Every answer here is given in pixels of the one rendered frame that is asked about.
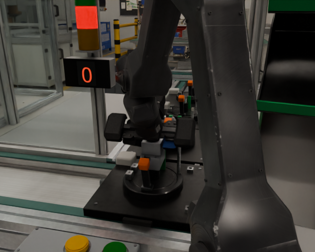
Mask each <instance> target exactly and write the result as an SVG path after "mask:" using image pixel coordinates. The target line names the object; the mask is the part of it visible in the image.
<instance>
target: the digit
mask: <svg viewBox="0 0 315 252"><path fill-rule="evenodd" d="M76 62H77V72H78V83H79V85H83V86H96V73H95V62H94V61H76Z"/></svg>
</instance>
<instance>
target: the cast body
mask: <svg viewBox="0 0 315 252"><path fill-rule="evenodd" d="M163 140H164V139H163V138H159V140H158V141H154V140H142V142H141V153H142V154H141V156H140V158H144V157H150V158H151V159H150V165H149V170H155V171H159V170H160V168H161V166H162V164H163V161H164V159H165V149H163Z"/></svg>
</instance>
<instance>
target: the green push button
mask: <svg viewBox="0 0 315 252"><path fill-rule="evenodd" d="M103 252H127V249H126V246H125V245H124V244H123V243H122V242H118V241H113V242H110V243H108V244H107V245H105V247H104V248H103Z"/></svg>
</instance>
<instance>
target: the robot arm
mask: <svg viewBox="0 0 315 252"><path fill-rule="evenodd" d="M181 14H182V15H183V16H184V17H185V23H186V27H187V35H188V43H189V52H190V60H191V68H192V77H193V85H194V93H195V102H196V110H197V118H198V127H199V135H200V143H201V152H202V160H203V168H204V177H205V179H204V181H205V186H204V188H203V190H202V193H201V195H200V197H199V199H198V200H194V201H191V202H190V204H189V208H188V218H189V224H190V232H191V245H190V247H189V252H302V251H301V248H300V245H299V243H298V239H297V234H296V230H295V226H294V222H293V218H292V214H291V212H290V211H289V209H288V208H287V207H286V205H285V204H284V203H283V202H282V200H281V199H280V198H279V197H278V195H277V194H276V193H275V191H274V190H273V189H272V188H271V186H270V185H269V184H268V182H267V179H266V174H265V166H264V158H263V150H262V142H261V134H260V126H259V118H258V110H257V102H256V94H255V86H254V78H253V70H252V62H251V54H250V46H249V38H248V30H247V22H246V14H245V0H145V2H144V8H143V14H142V20H141V26H140V32H139V38H138V44H137V47H136V48H135V49H128V50H127V54H124V55H122V56H121V57H119V58H118V60H117V61H116V68H117V74H116V75H115V79H116V82H117V83H118V84H119V85H120V87H121V90H122V92H123V93H124V94H125V93H126V94H125V95H124V98H123V104H124V107H125V109H126V111H127V114H128V116H129V118H130V119H129V120H127V123H126V124H125V120H126V119H127V116H126V114H124V113H111V114H110V115H109V116H108V119H107V122H106V126H105V130H104V137H105V139H106V140H107V141H111V142H121V141H122V140H123V141H122V142H123V144H125V145H132V146H138V147H141V142H142V140H149V141H158V140H159V139H164V140H163V149H165V150H166V149H175V148H176V147H179V148H192V147H193V146H194V137H195V128H196V121H195V120H194V119H193V118H184V117H178V118H177V121H175V120H168V121H167V122H166V123H162V120H163V119H164V118H166V116H165V113H164V105H165V102H166V101H165V96H166V95H167V94H168V92H169V89H170V88H171V86H172V72H171V69H170V66H169V63H168V58H169V54H170V51H171V47H172V44H173V40H174V37H175V33H176V30H177V27H178V23H179V20H180V16H181ZM162 134H163V135H162ZM122 138H123V139H122Z"/></svg>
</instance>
